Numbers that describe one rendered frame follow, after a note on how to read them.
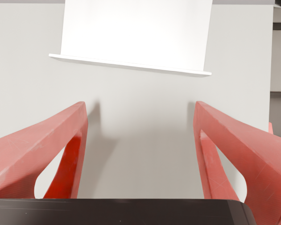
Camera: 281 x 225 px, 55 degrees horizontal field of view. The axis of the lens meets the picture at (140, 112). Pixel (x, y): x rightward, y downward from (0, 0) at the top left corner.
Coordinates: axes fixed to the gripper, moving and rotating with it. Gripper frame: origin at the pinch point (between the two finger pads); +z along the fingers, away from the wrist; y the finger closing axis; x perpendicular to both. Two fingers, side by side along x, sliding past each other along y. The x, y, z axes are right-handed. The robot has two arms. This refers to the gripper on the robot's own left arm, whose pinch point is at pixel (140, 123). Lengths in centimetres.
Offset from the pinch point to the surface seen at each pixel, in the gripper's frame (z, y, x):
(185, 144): 2.5, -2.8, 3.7
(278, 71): 16.1, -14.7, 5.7
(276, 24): 16.3, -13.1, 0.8
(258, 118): 3.4, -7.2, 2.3
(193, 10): 6.5, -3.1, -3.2
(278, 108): 86, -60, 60
